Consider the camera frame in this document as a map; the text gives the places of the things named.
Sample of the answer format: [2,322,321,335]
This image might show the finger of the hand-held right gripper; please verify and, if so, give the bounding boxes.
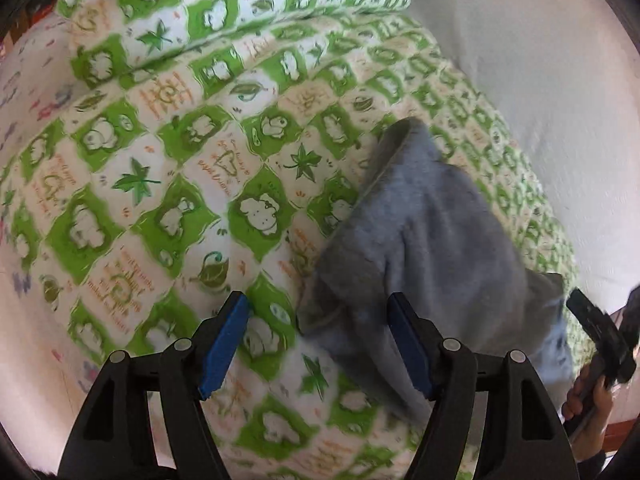
[566,287,634,387]

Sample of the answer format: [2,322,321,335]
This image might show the grey fleece pants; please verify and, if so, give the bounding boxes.
[296,116,576,418]

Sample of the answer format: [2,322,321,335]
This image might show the white striped duvet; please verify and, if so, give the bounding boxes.
[407,0,640,321]

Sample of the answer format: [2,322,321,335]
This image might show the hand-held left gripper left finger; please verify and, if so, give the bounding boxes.
[57,290,251,480]

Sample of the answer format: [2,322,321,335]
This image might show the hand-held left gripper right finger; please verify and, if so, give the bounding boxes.
[386,291,581,480]

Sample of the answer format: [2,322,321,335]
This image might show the person's right forearm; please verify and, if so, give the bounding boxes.
[570,427,621,480]

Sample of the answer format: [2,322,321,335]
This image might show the green animal print blanket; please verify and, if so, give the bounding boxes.
[0,12,583,480]

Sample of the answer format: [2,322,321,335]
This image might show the folded green animal print quilt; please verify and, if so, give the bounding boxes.
[56,0,415,78]

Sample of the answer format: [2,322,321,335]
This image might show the person's right hand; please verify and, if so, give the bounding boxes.
[561,374,615,436]

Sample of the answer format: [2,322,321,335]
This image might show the pale flower print bedsheet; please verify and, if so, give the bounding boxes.
[0,15,81,161]

